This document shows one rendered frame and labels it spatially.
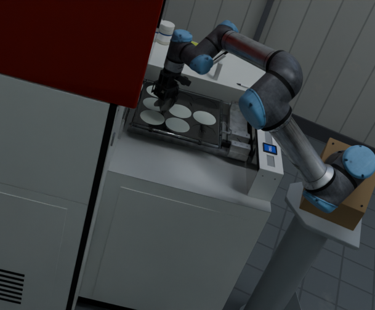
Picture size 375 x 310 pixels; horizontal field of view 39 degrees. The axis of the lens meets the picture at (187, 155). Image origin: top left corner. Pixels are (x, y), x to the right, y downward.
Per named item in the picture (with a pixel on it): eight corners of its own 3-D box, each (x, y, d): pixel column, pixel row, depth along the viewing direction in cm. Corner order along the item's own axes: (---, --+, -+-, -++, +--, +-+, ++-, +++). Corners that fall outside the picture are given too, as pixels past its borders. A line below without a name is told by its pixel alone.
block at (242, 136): (229, 138, 216) (231, 133, 214) (229, 134, 218) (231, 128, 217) (247, 143, 216) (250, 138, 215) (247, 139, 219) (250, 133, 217)
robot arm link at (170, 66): (174, 52, 202) (190, 62, 199) (171, 63, 204) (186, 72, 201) (161, 56, 196) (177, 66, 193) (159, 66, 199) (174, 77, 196)
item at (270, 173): (247, 196, 199) (259, 168, 190) (244, 119, 243) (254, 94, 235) (270, 202, 199) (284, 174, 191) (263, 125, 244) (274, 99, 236)
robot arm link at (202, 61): (218, 47, 184) (198, 32, 190) (195, 68, 183) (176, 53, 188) (223, 59, 191) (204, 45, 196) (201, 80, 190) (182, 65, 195)
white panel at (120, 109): (88, 205, 172) (109, 104, 149) (129, 87, 238) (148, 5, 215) (97, 207, 173) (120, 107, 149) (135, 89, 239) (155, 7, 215)
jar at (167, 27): (154, 42, 249) (159, 24, 243) (156, 36, 254) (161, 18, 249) (169, 47, 249) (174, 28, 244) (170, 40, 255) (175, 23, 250)
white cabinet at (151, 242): (75, 307, 236) (107, 171, 189) (114, 176, 314) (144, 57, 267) (211, 339, 242) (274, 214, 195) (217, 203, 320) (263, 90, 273)
